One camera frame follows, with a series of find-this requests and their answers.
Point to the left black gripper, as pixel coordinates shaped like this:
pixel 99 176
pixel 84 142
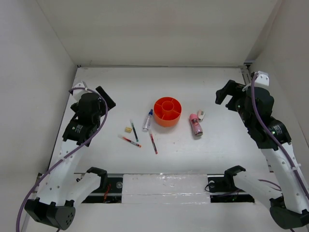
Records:
pixel 110 104

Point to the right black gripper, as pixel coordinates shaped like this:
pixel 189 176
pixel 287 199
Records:
pixel 231 87

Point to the red gel pen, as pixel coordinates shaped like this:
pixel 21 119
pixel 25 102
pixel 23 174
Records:
pixel 130 141
pixel 153 141

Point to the clear blue-cap spray bottle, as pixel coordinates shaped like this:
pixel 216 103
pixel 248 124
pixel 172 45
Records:
pixel 148 120

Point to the green gel pen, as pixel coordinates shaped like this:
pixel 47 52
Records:
pixel 134 130

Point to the pink glue bottle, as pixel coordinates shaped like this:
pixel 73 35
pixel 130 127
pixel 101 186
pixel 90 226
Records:
pixel 195 125

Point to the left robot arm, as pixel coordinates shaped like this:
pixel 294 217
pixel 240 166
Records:
pixel 53 199

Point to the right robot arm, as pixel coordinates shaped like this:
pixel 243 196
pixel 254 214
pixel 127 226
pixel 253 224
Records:
pixel 289 207

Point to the orange round compartment container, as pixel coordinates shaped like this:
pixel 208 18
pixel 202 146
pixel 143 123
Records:
pixel 167 111

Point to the aluminium frame rail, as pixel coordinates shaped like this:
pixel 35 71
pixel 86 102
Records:
pixel 246 74

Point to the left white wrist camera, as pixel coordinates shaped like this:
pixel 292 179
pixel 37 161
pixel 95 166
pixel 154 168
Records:
pixel 79 91

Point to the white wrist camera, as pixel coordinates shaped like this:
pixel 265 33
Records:
pixel 79 91
pixel 261 79

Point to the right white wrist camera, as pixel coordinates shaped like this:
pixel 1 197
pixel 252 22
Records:
pixel 261 79

